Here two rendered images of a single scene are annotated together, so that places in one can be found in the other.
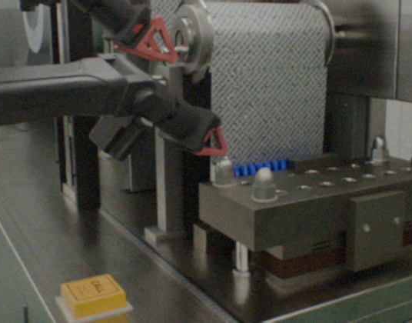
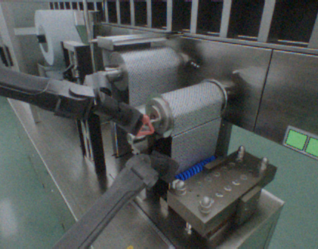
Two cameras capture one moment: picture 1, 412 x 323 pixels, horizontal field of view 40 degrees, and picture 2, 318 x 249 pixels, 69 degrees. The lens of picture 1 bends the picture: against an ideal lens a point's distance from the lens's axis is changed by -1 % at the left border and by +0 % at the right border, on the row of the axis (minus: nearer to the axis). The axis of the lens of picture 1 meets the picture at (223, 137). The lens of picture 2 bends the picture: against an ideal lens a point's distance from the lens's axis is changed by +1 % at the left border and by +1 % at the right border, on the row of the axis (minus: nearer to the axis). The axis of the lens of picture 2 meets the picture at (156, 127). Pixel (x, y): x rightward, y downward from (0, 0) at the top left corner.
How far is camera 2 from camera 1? 0.46 m
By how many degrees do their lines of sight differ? 19
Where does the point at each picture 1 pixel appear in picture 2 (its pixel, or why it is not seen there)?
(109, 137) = not seen: hidden behind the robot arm
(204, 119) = (172, 167)
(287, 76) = (204, 127)
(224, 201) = (184, 207)
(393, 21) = (258, 97)
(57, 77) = (114, 206)
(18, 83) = (97, 228)
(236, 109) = (181, 150)
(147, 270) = (144, 230)
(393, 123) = not seen: hidden behind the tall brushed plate
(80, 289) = not seen: outside the picture
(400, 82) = (257, 126)
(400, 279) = (258, 226)
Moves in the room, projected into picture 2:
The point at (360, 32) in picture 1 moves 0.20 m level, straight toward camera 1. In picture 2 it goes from (236, 95) to (250, 119)
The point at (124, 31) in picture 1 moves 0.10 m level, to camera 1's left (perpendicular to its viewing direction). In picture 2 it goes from (130, 129) to (92, 131)
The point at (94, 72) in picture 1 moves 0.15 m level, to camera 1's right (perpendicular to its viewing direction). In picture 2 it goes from (129, 187) to (196, 180)
